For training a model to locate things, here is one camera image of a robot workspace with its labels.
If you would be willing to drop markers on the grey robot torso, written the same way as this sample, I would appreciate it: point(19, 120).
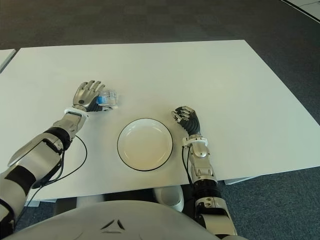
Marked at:
point(125, 222)

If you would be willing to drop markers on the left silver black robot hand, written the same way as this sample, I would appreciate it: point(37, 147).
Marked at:
point(83, 96)

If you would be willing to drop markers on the white neighbouring table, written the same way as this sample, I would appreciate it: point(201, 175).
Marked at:
point(5, 58)

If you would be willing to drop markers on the white rounded robot leg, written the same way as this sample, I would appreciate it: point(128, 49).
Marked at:
point(172, 197)

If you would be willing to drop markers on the grey table underframe panel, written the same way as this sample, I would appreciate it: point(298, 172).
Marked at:
point(32, 203)
point(237, 180)

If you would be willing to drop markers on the right silver black robot arm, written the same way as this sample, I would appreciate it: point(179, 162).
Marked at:
point(202, 172)

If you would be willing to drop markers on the white plate with black rim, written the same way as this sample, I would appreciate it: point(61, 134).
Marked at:
point(145, 145)

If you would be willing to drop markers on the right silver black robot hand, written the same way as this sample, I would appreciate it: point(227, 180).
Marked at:
point(191, 122)

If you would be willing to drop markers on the clear water bottle blue label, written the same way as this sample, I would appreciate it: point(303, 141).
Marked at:
point(110, 98)

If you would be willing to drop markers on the left silver black robot arm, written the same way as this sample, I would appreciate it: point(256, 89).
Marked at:
point(37, 155)

